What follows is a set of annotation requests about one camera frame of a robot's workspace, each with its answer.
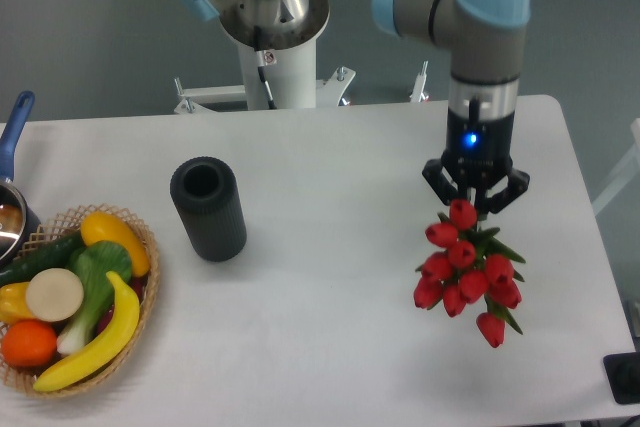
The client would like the dark green cucumber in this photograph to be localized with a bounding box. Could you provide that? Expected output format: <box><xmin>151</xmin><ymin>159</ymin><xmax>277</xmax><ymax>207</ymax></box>
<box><xmin>1</xmin><ymin>231</ymin><xmax>84</xmax><ymax>287</ymax></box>

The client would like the green white bok choy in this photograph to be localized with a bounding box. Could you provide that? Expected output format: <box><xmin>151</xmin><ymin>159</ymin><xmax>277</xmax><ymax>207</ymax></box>
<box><xmin>57</xmin><ymin>241</ymin><xmax>132</xmax><ymax>357</ymax></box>

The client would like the black cable on pedestal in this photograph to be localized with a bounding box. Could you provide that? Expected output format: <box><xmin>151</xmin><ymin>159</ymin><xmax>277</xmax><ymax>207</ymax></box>
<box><xmin>252</xmin><ymin>25</ymin><xmax>278</xmax><ymax>111</ymax></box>

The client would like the dark grey ribbed vase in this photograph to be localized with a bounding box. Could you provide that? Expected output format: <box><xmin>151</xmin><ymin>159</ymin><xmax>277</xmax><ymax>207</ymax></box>
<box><xmin>170</xmin><ymin>157</ymin><xmax>247</xmax><ymax>262</ymax></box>

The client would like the orange plastic orange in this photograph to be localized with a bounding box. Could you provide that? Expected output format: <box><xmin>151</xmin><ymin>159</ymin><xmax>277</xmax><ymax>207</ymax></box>
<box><xmin>1</xmin><ymin>320</ymin><xmax>57</xmax><ymax>368</ymax></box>

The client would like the yellow plastic lemon squash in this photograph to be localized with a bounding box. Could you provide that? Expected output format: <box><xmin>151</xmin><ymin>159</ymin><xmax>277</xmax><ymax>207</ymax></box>
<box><xmin>80</xmin><ymin>211</ymin><xmax>150</xmax><ymax>278</ymax></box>

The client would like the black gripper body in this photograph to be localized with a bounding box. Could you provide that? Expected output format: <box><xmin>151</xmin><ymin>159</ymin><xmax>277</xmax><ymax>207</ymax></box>
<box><xmin>441</xmin><ymin>110</ymin><xmax>515</xmax><ymax>196</ymax></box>

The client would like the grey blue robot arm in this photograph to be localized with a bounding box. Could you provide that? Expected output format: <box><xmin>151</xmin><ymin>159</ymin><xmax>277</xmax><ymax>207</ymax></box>
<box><xmin>181</xmin><ymin>0</ymin><xmax>530</xmax><ymax>215</ymax></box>

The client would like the red tulip bouquet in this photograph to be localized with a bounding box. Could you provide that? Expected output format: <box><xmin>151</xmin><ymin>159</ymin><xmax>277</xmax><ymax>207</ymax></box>
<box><xmin>413</xmin><ymin>199</ymin><xmax>525</xmax><ymax>348</ymax></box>

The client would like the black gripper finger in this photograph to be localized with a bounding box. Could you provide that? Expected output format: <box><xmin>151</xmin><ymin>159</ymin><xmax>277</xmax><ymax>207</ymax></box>
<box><xmin>422</xmin><ymin>159</ymin><xmax>465</xmax><ymax>206</ymax></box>
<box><xmin>483</xmin><ymin>169</ymin><xmax>530</xmax><ymax>214</ymax></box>

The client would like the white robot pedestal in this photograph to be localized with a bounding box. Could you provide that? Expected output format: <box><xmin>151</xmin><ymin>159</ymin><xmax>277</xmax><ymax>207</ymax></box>
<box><xmin>174</xmin><ymin>0</ymin><xmax>356</xmax><ymax>114</ymax></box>

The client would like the blue handled saucepan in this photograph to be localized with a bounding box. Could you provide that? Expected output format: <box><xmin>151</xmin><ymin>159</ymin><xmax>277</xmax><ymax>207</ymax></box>
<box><xmin>1</xmin><ymin>91</ymin><xmax>40</xmax><ymax>267</ymax></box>

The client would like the black device at table edge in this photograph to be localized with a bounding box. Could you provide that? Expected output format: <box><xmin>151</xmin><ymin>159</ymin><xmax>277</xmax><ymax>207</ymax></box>
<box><xmin>603</xmin><ymin>352</ymin><xmax>639</xmax><ymax>405</ymax></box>

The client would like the white frame at right edge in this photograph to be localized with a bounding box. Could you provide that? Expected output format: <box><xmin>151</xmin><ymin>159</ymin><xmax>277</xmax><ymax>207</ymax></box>
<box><xmin>592</xmin><ymin>118</ymin><xmax>639</xmax><ymax>216</ymax></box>

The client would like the yellow bell pepper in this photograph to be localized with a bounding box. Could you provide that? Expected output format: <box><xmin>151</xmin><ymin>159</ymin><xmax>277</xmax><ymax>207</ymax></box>
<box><xmin>0</xmin><ymin>282</ymin><xmax>36</xmax><ymax>325</ymax></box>

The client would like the beige round disc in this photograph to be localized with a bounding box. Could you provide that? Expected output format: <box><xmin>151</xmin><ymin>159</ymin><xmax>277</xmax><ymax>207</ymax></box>
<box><xmin>25</xmin><ymin>268</ymin><xmax>84</xmax><ymax>322</ymax></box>

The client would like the woven wicker basket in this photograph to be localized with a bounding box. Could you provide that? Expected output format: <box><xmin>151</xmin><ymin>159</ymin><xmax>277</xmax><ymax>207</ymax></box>
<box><xmin>1</xmin><ymin>204</ymin><xmax>160</xmax><ymax>398</ymax></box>

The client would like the yellow plastic banana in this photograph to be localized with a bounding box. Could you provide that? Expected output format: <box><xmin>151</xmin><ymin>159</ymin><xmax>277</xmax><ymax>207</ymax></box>
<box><xmin>33</xmin><ymin>271</ymin><xmax>140</xmax><ymax>393</ymax></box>

